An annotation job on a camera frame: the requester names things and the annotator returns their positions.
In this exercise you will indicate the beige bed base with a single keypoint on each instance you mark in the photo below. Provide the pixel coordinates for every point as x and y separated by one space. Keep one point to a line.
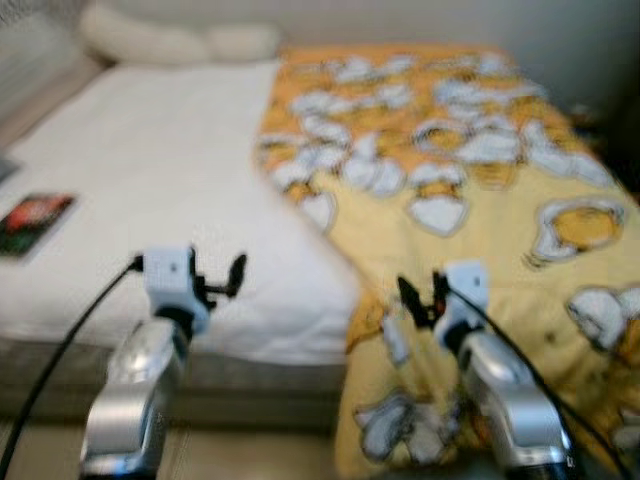
250 385

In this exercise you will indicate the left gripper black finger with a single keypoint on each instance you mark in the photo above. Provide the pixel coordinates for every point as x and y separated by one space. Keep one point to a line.
238 272
198 268

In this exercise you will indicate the beige bolster pillow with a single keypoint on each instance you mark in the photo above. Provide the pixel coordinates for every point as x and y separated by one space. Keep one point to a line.
150 40

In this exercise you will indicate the dark wardrobe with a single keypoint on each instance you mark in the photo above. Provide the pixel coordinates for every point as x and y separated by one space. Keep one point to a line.
625 140

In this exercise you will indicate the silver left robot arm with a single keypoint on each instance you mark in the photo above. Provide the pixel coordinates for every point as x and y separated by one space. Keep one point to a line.
135 390

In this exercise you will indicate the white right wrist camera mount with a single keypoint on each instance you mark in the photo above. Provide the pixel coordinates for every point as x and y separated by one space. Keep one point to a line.
467 288

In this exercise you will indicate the white quilted mattress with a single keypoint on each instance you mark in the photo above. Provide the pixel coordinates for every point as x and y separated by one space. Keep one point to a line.
150 160

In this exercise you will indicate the dark cover book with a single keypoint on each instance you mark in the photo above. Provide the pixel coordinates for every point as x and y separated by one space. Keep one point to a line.
35 225

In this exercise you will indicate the yellow cartoon print blanket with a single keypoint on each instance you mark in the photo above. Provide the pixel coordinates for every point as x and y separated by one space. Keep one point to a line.
480 200

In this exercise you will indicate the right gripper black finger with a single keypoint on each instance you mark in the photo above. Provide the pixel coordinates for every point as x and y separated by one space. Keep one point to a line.
408 298

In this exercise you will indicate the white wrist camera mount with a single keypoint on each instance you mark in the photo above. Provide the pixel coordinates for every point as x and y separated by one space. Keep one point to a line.
467 288
170 275

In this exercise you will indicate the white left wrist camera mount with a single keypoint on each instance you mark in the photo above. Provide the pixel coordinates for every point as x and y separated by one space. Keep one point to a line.
170 275

